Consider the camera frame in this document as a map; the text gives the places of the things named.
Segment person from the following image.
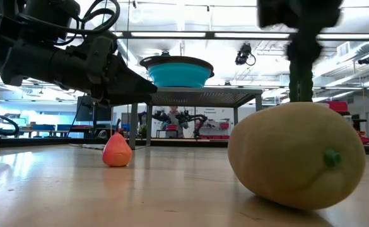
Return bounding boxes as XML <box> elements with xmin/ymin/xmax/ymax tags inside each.
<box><xmin>160</xmin><ymin>106</ymin><xmax>190</xmax><ymax>139</ymax></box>

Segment teal bowl with grey rim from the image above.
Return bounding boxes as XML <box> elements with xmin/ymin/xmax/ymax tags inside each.
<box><xmin>139</xmin><ymin>55</ymin><xmax>216</xmax><ymax>88</ymax></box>

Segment black looped hose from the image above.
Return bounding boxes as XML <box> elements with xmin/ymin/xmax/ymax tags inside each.
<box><xmin>0</xmin><ymin>103</ymin><xmax>20</xmax><ymax>137</ymax></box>

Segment yellow toy fruit green stem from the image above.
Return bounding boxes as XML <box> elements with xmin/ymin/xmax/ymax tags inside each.
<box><xmin>227</xmin><ymin>101</ymin><xmax>367</xmax><ymax>211</ymax></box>

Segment black overhead camera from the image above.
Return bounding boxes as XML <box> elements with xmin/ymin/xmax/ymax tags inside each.
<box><xmin>234</xmin><ymin>43</ymin><xmax>257</xmax><ymax>66</ymax></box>

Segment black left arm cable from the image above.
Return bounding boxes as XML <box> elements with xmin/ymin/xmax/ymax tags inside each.
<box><xmin>54</xmin><ymin>0</ymin><xmax>121</xmax><ymax>36</ymax></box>

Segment orange pear toy fruit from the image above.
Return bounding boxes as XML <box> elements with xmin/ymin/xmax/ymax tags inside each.
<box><xmin>102</xmin><ymin>118</ymin><xmax>133</xmax><ymax>168</ymax></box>

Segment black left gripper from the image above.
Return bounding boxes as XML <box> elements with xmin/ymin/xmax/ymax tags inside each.
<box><xmin>86</xmin><ymin>33</ymin><xmax>158</xmax><ymax>107</ymax></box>

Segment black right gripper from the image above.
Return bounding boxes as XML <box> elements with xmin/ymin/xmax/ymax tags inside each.
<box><xmin>256</xmin><ymin>0</ymin><xmax>344</xmax><ymax>64</ymax></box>

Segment black monitor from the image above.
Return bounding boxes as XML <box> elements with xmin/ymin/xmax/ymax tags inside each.
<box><xmin>76</xmin><ymin>95</ymin><xmax>113</xmax><ymax>122</ymax></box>

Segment green cactus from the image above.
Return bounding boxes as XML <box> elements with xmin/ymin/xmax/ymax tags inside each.
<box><xmin>288</xmin><ymin>59</ymin><xmax>314</xmax><ymax>103</ymax></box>

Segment red storage box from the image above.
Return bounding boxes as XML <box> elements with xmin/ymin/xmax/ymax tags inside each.
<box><xmin>325</xmin><ymin>100</ymin><xmax>349</xmax><ymax>113</ymax></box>

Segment grey perforated metal shelf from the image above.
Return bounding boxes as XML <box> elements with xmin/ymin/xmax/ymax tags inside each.
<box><xmin>129</xmin><ymin>87</ymin><xmax>264</xmax><ymax>151</ymax></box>

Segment black aluminium table frame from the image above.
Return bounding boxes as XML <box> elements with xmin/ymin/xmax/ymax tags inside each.
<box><xmin>0</xmin><ymin>137</ymin><xmax>231</xmax><ymax>149</ymax></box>

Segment overhead frame bar with lights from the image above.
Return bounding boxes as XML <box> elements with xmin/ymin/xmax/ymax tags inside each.
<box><xmin>111</xmin><ymin>30</ymin><xmax>369</xmax><ymax>41</ymax></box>

